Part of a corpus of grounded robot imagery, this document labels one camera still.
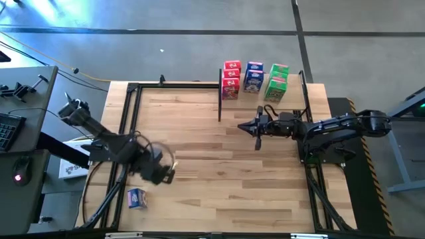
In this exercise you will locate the small black bolt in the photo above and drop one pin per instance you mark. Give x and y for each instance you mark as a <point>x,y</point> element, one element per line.
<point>44,219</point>

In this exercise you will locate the flat black object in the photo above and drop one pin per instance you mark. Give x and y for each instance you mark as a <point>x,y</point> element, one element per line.
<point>3,57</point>

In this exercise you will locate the black shelf divider bar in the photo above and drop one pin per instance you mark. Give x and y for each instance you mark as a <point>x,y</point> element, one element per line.
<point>220,109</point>

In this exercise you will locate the black desk clamp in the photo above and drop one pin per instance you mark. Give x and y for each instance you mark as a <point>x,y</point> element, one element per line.
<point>18,90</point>

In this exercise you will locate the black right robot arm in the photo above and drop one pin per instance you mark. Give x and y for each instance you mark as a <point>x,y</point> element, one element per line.
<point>332,126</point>

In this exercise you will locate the red Froot Loops cereal box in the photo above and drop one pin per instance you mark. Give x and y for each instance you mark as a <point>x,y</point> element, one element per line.
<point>230,89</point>
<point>233,64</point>
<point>231,73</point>

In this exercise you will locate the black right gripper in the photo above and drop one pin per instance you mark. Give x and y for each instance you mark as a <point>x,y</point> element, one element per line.
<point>282,127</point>

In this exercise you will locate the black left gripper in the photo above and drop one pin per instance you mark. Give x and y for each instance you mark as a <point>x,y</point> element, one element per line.
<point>154,171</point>

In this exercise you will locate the black desk support beam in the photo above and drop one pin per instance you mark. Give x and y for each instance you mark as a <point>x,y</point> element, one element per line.
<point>56,149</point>

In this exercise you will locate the black backlit keyboard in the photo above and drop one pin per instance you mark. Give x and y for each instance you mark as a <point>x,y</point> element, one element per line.
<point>8,132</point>

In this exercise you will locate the black aluminium frame crossbar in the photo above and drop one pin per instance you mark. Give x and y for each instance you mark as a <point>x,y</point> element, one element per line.
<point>172,236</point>

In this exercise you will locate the silver metal bracket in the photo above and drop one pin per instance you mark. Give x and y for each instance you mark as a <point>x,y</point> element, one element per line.
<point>123,235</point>
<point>308,236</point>

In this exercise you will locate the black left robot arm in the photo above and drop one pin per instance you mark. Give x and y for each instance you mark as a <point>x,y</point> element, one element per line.
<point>99,131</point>

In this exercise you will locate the black frame knob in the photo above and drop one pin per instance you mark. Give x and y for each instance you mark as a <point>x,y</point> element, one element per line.
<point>161,79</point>

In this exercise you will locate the grey metal stand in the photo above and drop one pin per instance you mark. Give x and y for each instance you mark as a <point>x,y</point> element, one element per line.
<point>401,167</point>

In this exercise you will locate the black aluminium table frame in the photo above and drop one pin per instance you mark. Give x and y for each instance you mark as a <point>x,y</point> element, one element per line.
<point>320,196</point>
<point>111,192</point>

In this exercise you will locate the grey desk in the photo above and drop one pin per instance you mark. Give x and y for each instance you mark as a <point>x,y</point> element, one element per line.
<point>40,126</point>

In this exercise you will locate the black computer mouse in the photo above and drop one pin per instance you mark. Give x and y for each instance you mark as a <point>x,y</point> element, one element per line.
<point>21,169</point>

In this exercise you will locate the blue Frosted Flakes cereal box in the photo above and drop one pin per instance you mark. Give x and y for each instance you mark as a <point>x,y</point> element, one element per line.
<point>254,82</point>
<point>137,198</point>
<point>255,65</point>

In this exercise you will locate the black hazard-striped floor mat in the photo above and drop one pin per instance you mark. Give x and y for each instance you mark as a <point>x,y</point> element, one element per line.
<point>358,186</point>

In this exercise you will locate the white printed box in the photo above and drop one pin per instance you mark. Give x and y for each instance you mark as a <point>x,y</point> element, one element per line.
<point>69,171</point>

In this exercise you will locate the black device with green light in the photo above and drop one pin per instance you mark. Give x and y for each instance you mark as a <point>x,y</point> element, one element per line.
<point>421,108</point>

